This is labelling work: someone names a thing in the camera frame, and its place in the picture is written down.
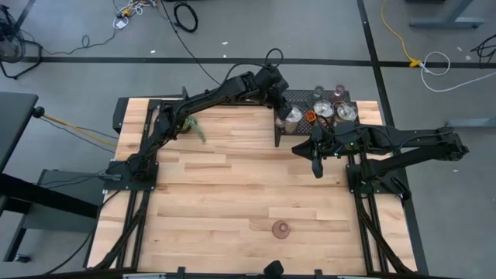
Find grey floor cabinet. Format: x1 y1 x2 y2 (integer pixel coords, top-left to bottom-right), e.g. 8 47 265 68
22 168 113 234

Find yellow extension cord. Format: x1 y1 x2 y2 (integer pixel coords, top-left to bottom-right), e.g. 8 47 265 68
380 0 422 69

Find green leafy sprig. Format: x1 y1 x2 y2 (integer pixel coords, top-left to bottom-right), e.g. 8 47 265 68
178 115 208 144

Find clear glass jar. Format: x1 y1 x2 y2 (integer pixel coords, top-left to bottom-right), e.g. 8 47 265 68
312 99 335 119
274 104 304 135
335 101 360 123

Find orange floor cable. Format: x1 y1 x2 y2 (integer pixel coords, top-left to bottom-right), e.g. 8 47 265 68
41 112 119 149

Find black floor fan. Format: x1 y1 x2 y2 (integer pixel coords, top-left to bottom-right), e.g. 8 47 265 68
0 5 43 81

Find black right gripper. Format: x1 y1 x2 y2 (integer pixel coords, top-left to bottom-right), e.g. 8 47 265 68
292 122 346 180

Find black desk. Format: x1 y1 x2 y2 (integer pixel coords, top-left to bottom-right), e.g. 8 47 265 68
0 91 101 264

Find black perforated metal shelf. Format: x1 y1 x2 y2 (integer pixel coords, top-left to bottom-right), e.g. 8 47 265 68
273 89 361 148

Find black table-level camera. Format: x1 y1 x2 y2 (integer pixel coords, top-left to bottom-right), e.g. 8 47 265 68
263 260 285 278

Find black aluminium frame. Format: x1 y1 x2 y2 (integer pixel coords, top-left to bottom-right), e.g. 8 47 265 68
346 153 418 274
87 96 162 271

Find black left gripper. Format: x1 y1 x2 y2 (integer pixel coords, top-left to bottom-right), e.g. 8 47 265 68
269 85 295 122

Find coiled black cable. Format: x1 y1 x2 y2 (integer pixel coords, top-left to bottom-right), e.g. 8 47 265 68
173 2 199 34

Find white floor cable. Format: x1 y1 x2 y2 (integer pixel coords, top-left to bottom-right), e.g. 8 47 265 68
420 51 496 94

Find grey desk leg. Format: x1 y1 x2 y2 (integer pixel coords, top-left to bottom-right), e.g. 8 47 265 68
448 117 496 129
408 0 485 29

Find long black floor cable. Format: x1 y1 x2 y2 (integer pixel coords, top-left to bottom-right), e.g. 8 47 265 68
160 0 222 86

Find black floor cable bundle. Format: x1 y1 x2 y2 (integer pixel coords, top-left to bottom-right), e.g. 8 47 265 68
470 33 496 65

